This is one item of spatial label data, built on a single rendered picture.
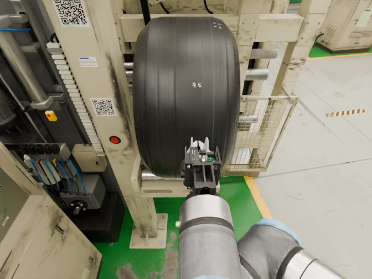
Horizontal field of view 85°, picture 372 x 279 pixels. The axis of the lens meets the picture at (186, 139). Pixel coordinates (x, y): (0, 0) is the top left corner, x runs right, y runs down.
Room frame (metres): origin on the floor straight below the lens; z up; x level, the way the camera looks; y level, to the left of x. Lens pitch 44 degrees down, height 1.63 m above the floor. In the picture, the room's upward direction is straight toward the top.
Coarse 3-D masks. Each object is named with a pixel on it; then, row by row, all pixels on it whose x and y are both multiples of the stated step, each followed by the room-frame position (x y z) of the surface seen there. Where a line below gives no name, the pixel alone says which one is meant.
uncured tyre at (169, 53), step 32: (160, 32) 0.59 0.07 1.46; (192, 32) 0.59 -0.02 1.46; (224, 32) 0.60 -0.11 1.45; (160, 64) 0.50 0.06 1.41; (192, 64) 0.50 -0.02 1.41; (224, 64) 0.50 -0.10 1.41; (160, 96) 0.44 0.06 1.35; (192, 96) 0.44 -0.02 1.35; (224, 96) 0.44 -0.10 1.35; (160, 128) 0.40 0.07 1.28; (192, 128) 0.40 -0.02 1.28; (224, 128) 0.40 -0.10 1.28; (160, 160) 0.38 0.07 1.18; (224, 160) 0.39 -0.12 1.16
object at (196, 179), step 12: (192, 156) 0.27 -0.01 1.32; (204, 156) 0.28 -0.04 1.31; (216, 156) 0.29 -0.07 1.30; (192, 168) 0.26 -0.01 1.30; (204, 168) 0.24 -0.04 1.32; (216, 168) 0.25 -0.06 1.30; (192, 180) 0.24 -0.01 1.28; (204, 180) 0.21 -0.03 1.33; (216, 180) 0.24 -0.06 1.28; (192, 192) 0.19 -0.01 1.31; (204, 192) 0.21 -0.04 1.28; (216, 192) 0.20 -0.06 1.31
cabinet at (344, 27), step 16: (336, 0) 4.58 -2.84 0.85; (352, 0) 4.23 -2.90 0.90; (368, 0) 4.16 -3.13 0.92; (336, 16) 4.42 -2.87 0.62; (352, 16) 4.13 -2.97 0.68; (368, 16) 4.20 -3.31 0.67; (320, 32) 4.64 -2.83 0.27; (336, 32) 4.25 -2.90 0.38; (352, 32) 4.16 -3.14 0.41; (368, 32) 4.23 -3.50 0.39; (336, 48) 4.14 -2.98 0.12; (352, 48) 4.21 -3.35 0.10; (368, 48) 4.30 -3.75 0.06
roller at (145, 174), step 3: (141, 171) 0.53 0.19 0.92; (144, 171) 0.53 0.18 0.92; (147, 171) 0.53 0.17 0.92; (150, 171) 0.53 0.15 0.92; (141, 174) 0.52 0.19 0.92; (144, 174) 0.52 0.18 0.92; (147, 174) 0.52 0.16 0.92; (150, 174) 0.52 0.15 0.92; (153, 174) 0.52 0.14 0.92; (141, 177) 0.51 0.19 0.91; (144, 177) 0.51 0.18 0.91; (147, 177) 0.51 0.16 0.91; (150, 177) 0.51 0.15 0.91; (153, 177) 0.51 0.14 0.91; (156, 177) 0.51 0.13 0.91; (159, 177) 0.51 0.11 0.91
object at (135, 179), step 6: (138, 150) 0.63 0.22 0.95; (138, 156) 0.59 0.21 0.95; (138, 162) 0.56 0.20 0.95; (138, 168) 0.53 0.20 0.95; (144, 168) 0.60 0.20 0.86; (132, 174) 0.50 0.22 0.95; (138, 174) 0.50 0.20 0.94; (132, 180) 0.47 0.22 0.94; (138, 180) 0.49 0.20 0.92; (132, 186) 0.47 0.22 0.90; (138, 186) 0.47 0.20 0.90
